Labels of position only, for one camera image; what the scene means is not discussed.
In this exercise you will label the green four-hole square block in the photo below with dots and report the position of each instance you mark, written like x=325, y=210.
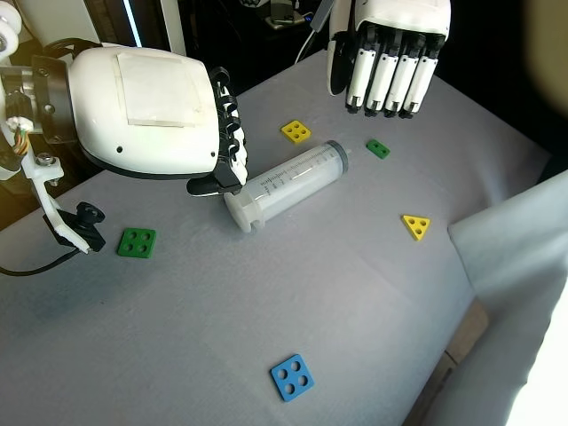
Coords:
x=136, y=243

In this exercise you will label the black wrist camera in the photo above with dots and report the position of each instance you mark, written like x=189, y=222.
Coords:
x=86, y=222

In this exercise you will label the white backdrop sheet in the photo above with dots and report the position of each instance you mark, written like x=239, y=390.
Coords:
x=510, y=266

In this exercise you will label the large clear plastic syringe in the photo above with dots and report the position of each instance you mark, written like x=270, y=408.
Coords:
x=297, y=182

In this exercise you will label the yellow four-hole square block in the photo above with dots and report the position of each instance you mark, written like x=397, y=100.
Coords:
x=296, y=138

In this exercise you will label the grey table cloth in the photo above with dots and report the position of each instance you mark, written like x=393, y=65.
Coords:
x=222, y=310

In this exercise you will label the white column with blue light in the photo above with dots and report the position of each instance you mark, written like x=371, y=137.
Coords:
x=155, y=22

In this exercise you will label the yellow three-hole triangle block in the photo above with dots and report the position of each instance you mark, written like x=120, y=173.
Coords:
x=417, y=234

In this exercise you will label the green two-hole block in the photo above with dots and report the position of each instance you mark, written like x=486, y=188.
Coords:
x=370, y=146

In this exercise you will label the blue four-hole square block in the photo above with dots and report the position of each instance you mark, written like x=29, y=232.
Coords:
x=278, y=377

